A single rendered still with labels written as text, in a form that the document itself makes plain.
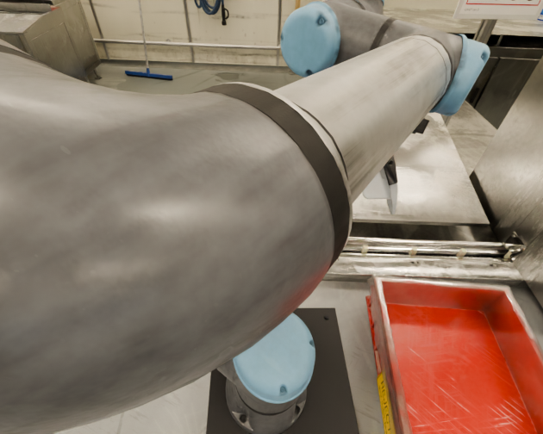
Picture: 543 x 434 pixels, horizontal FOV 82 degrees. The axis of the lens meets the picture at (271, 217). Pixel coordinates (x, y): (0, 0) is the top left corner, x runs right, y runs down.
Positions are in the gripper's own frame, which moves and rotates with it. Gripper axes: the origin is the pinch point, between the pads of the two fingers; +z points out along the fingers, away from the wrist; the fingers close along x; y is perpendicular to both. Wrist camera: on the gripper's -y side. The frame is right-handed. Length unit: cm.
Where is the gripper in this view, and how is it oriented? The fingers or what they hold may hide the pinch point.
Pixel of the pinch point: (376, 195)
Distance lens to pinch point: 64.5
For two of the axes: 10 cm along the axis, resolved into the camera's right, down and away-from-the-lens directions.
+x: 2.1, 4.8, -8.5
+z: 2.1, 8.3, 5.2
